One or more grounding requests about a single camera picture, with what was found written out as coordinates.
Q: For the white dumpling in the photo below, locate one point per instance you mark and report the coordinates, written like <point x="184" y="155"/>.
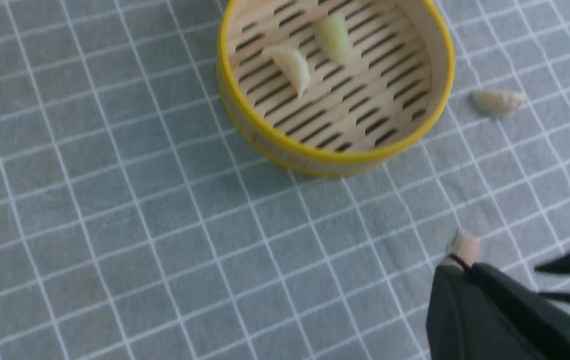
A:
<point x="498" y="103"/>
<point x="292" y="64"/>

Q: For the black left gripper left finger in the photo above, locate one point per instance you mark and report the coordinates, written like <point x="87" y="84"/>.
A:
<point x="479" y="313"/>

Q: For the grey checked tablecloth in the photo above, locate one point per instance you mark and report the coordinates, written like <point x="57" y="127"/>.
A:
<point x="136" y="223"/>

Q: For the pale green dumpling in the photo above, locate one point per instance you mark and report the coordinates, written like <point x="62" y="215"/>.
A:
<point x="332" y="38"/>

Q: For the yellow rimmed bamboo steamer tray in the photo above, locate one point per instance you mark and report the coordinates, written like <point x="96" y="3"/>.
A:
<point x="351" y="117"/>

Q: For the white dumpling front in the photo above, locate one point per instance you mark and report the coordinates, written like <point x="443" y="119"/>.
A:
<point x="292" y="64"/>

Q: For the pink dumpling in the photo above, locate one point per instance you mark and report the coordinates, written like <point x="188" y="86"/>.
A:
<point x="464" y="247"/>

